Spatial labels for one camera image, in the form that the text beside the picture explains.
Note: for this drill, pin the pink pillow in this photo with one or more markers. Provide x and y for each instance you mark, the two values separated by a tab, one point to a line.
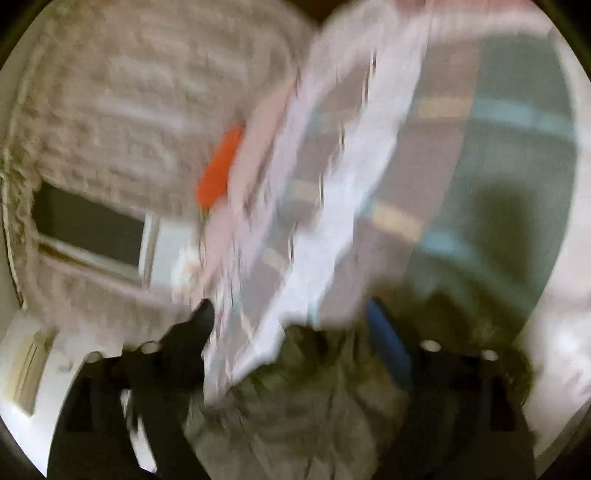
258	152

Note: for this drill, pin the narrow floral lace curtain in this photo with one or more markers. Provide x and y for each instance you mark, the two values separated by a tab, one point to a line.
92	295

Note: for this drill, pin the floral print pillow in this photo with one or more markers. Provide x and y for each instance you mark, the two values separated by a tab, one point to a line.
189	270

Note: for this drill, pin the printed patchwork bed sheet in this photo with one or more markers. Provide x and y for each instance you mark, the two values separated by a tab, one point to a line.
351	152

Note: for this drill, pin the wide floral lace curtain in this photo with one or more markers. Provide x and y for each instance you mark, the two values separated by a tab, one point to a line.
138	92

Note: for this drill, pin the orange carrot plush pillow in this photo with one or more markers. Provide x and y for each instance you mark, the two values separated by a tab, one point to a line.
219	168

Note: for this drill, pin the olive green puffer jacket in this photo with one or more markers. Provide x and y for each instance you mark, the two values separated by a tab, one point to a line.
300	415

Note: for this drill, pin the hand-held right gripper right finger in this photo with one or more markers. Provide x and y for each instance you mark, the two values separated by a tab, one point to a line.
390	339

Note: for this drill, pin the dark window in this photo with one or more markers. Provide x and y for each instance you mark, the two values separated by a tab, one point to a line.
87	221

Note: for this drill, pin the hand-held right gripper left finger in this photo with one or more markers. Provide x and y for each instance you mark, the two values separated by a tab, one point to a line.
184	341

